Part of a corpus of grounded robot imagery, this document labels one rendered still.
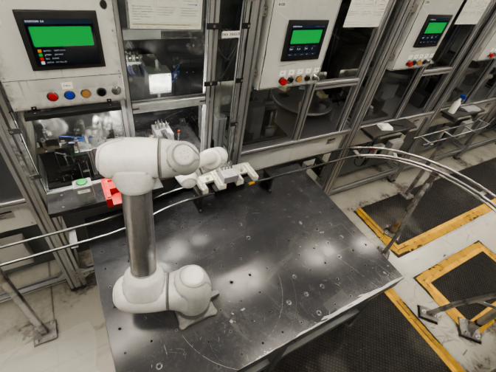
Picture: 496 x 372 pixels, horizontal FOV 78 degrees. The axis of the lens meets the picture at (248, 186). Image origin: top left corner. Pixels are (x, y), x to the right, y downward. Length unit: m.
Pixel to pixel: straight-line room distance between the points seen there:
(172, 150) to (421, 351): 2.22
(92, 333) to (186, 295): 1.11
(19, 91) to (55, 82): 0.13
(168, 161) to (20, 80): 0.70
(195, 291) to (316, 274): 0.72
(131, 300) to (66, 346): 1.04
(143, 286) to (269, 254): 0.74
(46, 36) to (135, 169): 0.60
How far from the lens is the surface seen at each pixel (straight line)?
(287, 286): 1.67
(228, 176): 1.76
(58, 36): 1.37
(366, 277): 1.87
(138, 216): 1.12
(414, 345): 2.66
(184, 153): 0.97
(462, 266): 3.38
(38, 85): 1.47
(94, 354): 2.28
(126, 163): 1.00
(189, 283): 1.30
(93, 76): 1.46
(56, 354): 2.34
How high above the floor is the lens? 2.09
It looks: 43 degrees down
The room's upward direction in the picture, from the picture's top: 11 degrees clockwise
